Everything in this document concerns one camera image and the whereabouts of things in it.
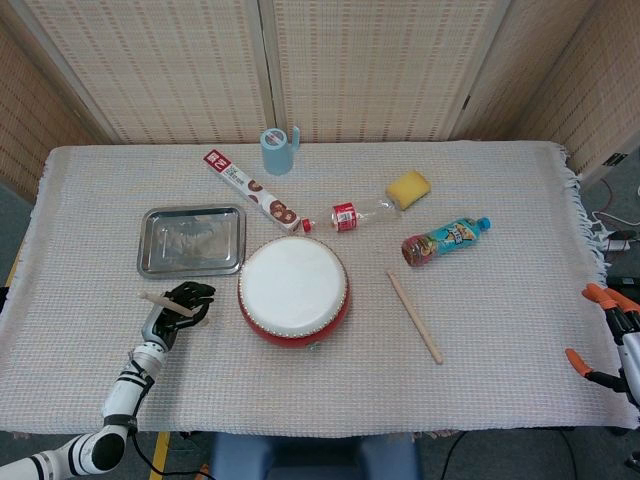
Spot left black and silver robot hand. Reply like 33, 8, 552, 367
141, 281, 217, 352

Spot wooden drumstick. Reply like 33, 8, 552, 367
138, 291, 196, 317
386, 270, 445, 366

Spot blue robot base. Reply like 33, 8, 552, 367
208, 431, 422, 480

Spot red and white drum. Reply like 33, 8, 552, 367
236, 236, 351, 354

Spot rectangular stainless steel tray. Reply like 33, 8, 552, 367
136, 204, 249, 280

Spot long red and white box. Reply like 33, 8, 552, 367
202, 148, 302, 235

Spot white woven tablecloth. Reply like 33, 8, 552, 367
0, 141, 640, 434

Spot light blue cylindrical cup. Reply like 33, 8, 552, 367
259, 125, 302, 177

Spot clear bottle with red label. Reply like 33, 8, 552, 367
301, 197, 401, 235

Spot yellow sponge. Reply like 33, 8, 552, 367
385, 169, 432, 211

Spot blue labelled drink bottle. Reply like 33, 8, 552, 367
401, 216, 492, 271

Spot woven bamboo folding screen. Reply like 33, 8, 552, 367
0, 0, 640, 201

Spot black clamp with orange tips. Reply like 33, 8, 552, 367
564, 347, 629, 394
581, 282, 640, 324

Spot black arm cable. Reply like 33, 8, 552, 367
127, 422, 214, 479

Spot black floor cable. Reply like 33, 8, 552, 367
444, 428, 584, 480

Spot red floor cable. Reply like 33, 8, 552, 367
597, 177, 619, 216

